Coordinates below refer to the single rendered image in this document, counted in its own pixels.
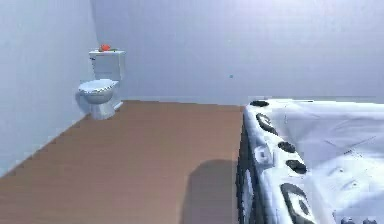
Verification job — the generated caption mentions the white toilet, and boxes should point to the white toilet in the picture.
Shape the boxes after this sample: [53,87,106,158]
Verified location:
[77,49,127,121]

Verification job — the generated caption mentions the white bathtub with black fittings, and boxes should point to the white bathtub with black fittings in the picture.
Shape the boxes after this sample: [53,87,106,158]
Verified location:
[235,98,384,224]

